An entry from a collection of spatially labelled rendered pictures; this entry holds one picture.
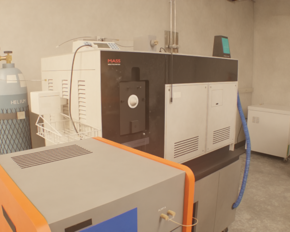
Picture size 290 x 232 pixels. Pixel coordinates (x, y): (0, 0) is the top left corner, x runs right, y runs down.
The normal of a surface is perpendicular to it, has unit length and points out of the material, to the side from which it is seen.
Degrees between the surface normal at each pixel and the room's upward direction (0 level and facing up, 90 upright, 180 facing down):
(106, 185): 0
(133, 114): 90
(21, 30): 90
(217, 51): 88
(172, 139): 90
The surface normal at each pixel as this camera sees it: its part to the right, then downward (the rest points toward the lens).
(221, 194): 0.68, 0.13
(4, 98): 0.20, 0.17
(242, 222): 0.00, -0.98
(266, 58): -0.73, 0.12
